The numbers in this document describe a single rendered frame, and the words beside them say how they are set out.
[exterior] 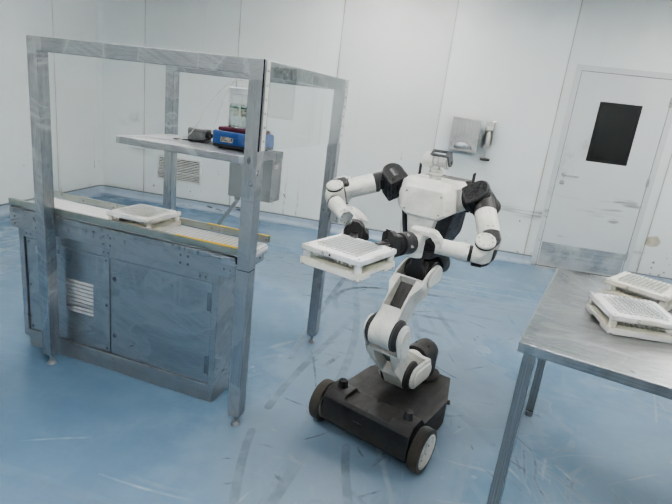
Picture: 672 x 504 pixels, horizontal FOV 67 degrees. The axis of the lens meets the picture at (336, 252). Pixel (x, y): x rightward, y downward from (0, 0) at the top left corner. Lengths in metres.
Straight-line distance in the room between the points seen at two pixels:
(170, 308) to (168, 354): 0.25
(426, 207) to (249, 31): 4.45
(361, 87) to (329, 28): 0.71
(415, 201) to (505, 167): 3.71
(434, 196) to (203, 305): 1.17
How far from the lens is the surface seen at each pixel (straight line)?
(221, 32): 6.47
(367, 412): 2.39
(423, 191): 2.23
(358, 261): 1.64
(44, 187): 2.79
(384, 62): 5.92
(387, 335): 2.19
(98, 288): 2.86
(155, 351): 2.76
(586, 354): 1.82
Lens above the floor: 1.50
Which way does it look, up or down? 16 degrees down
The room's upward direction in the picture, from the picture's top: 7 degrees clockwise
